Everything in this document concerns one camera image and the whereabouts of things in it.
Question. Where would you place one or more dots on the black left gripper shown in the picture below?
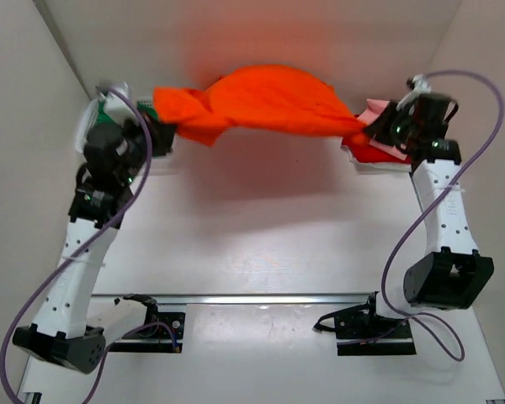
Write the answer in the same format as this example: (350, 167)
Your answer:
(167, 132)

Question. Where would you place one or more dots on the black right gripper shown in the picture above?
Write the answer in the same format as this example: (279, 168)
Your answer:
(378, 130)

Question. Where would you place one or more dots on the orange t shirt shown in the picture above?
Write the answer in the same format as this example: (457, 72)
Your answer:
(264, 97)

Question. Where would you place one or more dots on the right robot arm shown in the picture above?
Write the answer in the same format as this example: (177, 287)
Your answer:
(452, 272)

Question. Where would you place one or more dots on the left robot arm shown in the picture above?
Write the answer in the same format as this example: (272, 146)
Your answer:
(62, 332)

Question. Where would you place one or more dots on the pink folded t shirt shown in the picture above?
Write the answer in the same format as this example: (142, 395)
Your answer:
(376, 116)

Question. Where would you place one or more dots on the red folded t shirt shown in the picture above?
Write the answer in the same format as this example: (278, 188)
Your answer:
(375, 153)

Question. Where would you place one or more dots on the white plastic basket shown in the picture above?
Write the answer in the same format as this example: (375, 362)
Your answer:
(88, 121)

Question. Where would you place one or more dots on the green t shirt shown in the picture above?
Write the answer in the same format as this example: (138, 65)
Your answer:
(143, 108)

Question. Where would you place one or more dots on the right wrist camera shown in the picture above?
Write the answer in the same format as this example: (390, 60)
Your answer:
(416, 86)

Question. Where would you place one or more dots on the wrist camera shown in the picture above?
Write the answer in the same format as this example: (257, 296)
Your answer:
(416, 86)
(111, 96)

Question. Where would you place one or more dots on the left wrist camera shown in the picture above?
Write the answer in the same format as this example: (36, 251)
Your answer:
(111, 96)

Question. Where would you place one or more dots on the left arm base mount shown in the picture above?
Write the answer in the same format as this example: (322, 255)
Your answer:
(162, 331)

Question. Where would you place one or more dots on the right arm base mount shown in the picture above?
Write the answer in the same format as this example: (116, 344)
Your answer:
(361, 332)

